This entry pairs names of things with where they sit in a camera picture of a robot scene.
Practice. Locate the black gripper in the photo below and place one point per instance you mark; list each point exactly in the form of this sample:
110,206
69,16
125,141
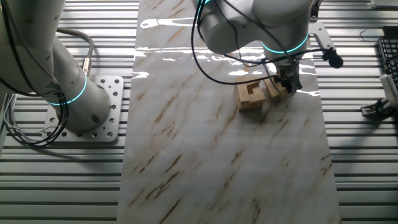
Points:
287,71

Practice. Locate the silver depth camera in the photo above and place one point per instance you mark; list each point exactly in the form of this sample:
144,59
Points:
390,88

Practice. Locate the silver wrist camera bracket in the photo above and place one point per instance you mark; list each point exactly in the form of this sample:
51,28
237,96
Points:
320,31

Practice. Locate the black wrist camera plug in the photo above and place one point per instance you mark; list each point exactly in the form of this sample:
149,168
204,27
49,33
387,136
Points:
335,60

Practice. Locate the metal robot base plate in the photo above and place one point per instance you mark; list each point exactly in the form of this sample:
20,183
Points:
113,93

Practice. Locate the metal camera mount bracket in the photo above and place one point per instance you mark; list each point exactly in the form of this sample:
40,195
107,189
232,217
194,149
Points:
368,110

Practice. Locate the black box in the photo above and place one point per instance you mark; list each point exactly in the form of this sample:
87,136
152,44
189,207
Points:
391,32

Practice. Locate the white marble pattern mat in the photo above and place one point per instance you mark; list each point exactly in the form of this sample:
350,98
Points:
202,155

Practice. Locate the black keyboard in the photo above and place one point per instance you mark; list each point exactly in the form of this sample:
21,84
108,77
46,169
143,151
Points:
390,49

